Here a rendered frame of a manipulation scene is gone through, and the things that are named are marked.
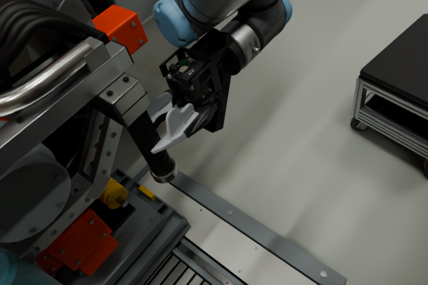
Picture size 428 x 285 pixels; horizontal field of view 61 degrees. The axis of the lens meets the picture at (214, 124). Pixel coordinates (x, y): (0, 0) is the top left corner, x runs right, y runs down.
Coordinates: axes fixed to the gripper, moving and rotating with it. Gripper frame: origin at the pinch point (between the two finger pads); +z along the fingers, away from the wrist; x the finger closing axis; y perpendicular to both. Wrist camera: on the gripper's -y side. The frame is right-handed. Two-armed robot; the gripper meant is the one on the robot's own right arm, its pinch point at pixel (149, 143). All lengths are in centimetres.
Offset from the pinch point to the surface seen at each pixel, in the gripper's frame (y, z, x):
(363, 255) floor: -83, -35, 27
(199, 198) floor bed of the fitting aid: -75, -18, -28
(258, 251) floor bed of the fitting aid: -75, -15, 0
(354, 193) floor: -83, -54, 14
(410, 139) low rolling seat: -69, -75, 23
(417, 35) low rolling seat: -49, -103, 11
